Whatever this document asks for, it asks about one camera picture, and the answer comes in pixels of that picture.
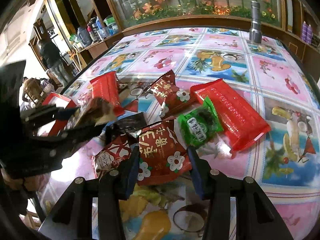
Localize purple bottles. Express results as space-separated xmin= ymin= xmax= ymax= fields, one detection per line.
xmin=300 ymin=21 xmax=313 ymax=44

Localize brown snack packet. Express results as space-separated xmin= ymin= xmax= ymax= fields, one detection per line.
xmin=65 ymin=98 xmax=116 ymax=129

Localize large red foil packet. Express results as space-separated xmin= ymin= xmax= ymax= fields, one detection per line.
xmin=190 ymin=79 xmax=271 ymax=153

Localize silver flashlight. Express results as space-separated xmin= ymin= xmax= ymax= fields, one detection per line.
xmin=249 ymin=1 xmax=262 ymax=44

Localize green snack packet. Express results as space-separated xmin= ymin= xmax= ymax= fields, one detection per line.
xmin=177 ymin=96 xmax=224 ymax=149

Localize red white heart snack packet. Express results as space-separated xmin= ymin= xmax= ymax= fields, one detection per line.
xmin=93 ymin=134 xmax=131 ymax=178

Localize person in brown jacket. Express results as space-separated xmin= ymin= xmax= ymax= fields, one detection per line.
xmin=22 ymin=78 xmax=47 ymax=106

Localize black snack packet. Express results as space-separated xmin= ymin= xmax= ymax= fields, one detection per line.
xmin=103 ymin=112 xmax=147 ymax=146

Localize person in dark jacket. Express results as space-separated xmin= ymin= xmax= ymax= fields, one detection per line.
xmin=39 ymin=39 xmax=72 ymax=87

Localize floral plastic tablecloth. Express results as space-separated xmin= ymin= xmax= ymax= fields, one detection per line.
xmin=36 ymin=26 xmax=320 ymax=240

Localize red gift box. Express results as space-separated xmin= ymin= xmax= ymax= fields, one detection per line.
xmin=37 ymin=92 xmax=76 ymax=137

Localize blue water jug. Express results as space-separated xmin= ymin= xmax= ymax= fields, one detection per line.
xmin=77 ymin=27 xmax=92 ymax=47

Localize dark red flower snack packet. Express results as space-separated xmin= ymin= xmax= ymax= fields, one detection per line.
xmin=137 ymin=119 xmax=191 ymax=186

